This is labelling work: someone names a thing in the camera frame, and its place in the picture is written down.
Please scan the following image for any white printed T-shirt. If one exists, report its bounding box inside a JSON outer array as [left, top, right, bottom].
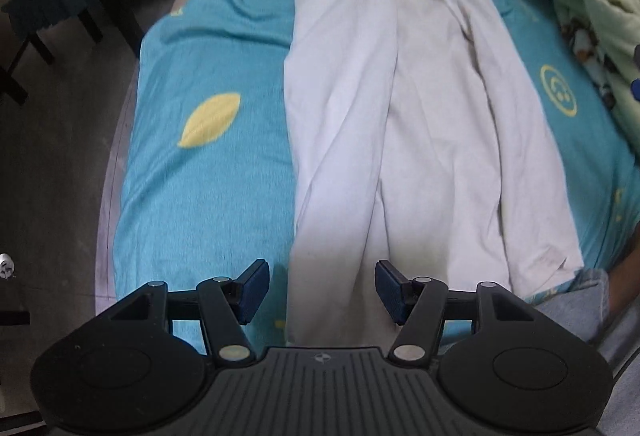
[[262, 0, 586, 347]]

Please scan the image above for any teal patterned bedsheet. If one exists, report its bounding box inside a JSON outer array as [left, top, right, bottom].
[[112, 0, 640, 348]]

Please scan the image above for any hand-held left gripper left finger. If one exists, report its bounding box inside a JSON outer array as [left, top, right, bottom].
[[109, 258, 271, 365]]

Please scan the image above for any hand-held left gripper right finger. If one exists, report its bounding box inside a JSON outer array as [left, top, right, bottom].
[[375, 259, 533, 365]]

